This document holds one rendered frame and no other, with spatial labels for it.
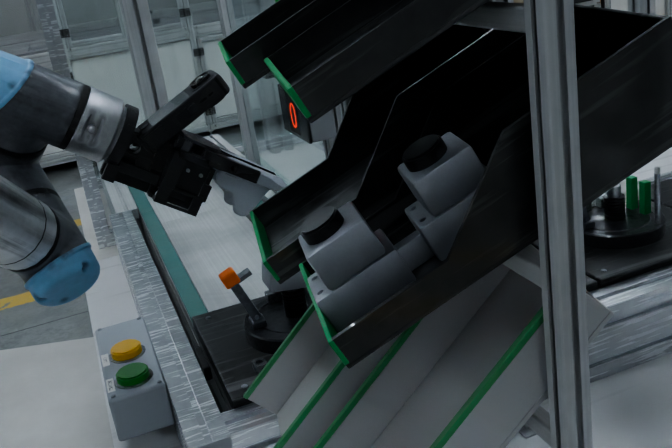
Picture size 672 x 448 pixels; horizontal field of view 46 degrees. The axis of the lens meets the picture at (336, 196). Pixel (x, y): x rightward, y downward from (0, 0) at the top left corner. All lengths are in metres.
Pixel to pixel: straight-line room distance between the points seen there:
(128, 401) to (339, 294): 0.53
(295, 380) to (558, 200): 0.43
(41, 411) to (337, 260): 0.79
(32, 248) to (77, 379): 0.51
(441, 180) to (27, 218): 0.42
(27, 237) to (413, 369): 0.38
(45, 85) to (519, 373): 0.56
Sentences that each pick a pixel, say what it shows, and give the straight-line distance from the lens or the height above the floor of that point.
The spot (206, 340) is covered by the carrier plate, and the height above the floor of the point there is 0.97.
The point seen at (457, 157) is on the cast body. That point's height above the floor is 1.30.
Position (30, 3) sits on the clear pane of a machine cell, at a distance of 6.15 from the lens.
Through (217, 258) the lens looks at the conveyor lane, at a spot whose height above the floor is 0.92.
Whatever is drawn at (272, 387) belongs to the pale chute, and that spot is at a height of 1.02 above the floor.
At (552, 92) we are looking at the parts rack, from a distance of 0.45.
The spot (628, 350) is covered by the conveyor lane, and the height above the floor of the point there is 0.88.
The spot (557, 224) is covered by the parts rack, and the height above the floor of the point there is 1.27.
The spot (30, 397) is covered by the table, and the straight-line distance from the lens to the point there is 1.29.
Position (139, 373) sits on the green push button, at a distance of 1.02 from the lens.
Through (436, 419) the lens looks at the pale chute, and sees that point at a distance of 0.64.
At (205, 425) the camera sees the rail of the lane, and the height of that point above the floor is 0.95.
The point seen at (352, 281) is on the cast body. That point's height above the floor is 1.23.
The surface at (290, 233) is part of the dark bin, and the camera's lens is 0.70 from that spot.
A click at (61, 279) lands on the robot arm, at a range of 0.85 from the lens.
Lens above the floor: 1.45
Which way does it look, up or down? 19 degrees down
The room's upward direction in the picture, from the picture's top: 8 degrees counter-clockwise
